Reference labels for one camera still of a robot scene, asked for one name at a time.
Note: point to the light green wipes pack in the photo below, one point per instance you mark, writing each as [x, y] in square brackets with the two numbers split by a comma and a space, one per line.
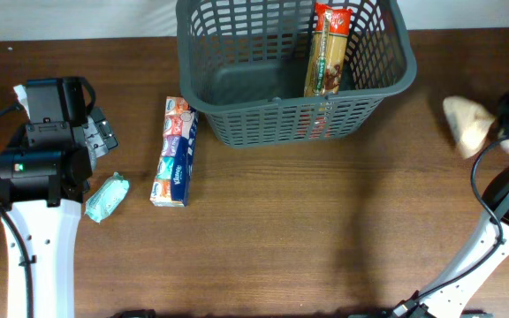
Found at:
[106, 199]

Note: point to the grey plastic basket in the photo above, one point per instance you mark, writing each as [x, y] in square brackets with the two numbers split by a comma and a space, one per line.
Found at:
[243, 65]

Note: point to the tissue packs multipack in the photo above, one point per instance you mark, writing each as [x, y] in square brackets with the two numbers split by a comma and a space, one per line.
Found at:
[173, 173]

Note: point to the spaghetti pasta package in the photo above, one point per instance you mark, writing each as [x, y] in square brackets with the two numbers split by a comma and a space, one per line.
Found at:
[328, 49]

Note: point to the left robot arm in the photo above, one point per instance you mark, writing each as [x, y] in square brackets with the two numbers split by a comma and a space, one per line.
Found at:
[44, 174]

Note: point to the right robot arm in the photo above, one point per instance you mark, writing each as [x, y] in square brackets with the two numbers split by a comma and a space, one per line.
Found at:
[448, 294]

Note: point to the beige paper bag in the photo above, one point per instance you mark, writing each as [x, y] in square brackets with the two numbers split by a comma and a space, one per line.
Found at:
[470, 124]

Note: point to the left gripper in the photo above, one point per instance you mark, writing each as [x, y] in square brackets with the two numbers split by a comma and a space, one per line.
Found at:
[100, 132]

